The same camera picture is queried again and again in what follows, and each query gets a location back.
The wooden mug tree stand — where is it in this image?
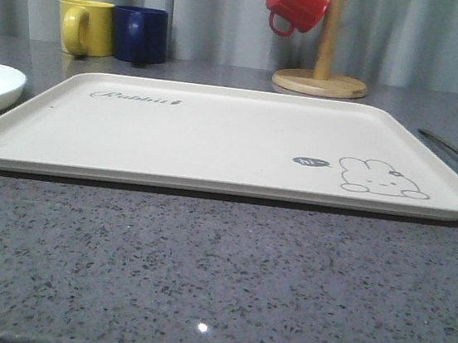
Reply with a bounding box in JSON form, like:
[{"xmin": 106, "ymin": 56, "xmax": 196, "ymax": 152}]
[{"xmin": 272, "ymin": 0, "xmax": 368, "ymax": 99}]

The beige rabbit serving tray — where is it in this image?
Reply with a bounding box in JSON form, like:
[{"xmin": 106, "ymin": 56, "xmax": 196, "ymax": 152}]
[{"xmin": 0, "ymin": 73, "xmax": 458, "ymax": 221}]

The dark blue mug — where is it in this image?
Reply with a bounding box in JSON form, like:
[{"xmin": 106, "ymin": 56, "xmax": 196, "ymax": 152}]
[{"xmin": 112, "ymin": 5, "xmax": 168, "ymax": 64}]

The yellow mug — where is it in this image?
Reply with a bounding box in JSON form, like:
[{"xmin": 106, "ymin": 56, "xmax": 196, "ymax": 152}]
[{"xmin": 59, "ymin": 0, "xmax": 115, "ymax": 57}]

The grey curtain backdrop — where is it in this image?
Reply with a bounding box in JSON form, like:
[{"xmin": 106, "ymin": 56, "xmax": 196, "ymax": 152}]
[{"xmin": 0, "ymin": 0, "xmax": 458, "ymax": 93}]

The red ribbed mug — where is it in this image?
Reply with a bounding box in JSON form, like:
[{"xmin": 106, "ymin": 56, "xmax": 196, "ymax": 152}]
[{"xmin": 266, "ymin": 0, "xmax": 331, "ymax": 37}]

